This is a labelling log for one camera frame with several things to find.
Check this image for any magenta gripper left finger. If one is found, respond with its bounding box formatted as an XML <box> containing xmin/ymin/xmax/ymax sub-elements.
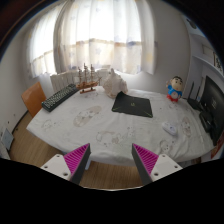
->
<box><xmin>41</xmin><ymin>143</ymin><xmax>91</xmax><ymax>184</ymax></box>

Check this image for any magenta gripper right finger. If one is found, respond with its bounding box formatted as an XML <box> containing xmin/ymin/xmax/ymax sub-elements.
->
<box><xmin>132</xmin><ymin>144</ymin><xmax>182</xmax><ymax>185</ymax></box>

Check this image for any white computer mouse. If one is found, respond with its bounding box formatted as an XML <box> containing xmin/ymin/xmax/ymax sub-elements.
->
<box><xmin>162</xmin><ymin>122</ymin><xmax>177</xmax><ymax>136</ymax></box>

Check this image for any black mouse pad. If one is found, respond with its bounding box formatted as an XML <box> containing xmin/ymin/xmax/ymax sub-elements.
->
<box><xmin>112</xmin><ymin>92</ymin><xmax>153</xmax><ymax>118</ymax></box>

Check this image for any black keyboard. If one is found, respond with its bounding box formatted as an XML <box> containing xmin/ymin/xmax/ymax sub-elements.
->
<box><xmin>42</xmin><ymin>84</ymin><xmax>78</xmax><ymax>112</ymax></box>

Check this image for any orange wooden chair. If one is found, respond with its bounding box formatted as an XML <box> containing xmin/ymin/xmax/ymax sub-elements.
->
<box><xmin>21</xmin><ymin>82</ymin><xmax>46</xmax><ymax>117</ymax></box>

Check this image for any black computer monitor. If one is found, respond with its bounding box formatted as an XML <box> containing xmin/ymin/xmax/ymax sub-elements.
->
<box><xmin>199</xmin><ymin>77</ymin><xmax>224</xmax><ymax>145</ymax></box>

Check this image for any black wifi router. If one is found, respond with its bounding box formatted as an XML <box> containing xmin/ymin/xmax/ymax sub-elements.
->
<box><xmin>187</xmin><ymin>83</ymin><xmax>203</xmax><ymax>111</ymax></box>

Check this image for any wooden model sailing ship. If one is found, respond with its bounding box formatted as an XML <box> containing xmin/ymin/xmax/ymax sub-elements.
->
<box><xmin>76</xmin><ymin>65</ymin><xmax>99</xmax><ymax>94</ymax></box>

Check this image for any cartoon boy figurine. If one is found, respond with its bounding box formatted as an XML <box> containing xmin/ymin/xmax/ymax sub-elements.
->
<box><xmin>166</xmin><ymin>76</ymin><xmax>183</xmax><ymax>102</ymax></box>

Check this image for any large white conch shell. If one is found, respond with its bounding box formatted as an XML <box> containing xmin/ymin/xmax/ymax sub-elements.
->
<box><xmin>103</xmin><ymin>69</ymin><xmax>128</xmax><ymax>98</ymax></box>

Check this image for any white sheer curtain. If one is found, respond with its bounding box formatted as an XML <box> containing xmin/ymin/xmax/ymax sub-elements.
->
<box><xmin>26</xmin><ymin>0</ymin><xmax>157</xmax><ymax>78</ymax></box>

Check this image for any white wall shelf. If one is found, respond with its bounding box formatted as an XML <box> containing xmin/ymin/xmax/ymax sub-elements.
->
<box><xmin>183</xmin><ymin>17</ymin><xmax>224</xmax><ymax>98</ymax></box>

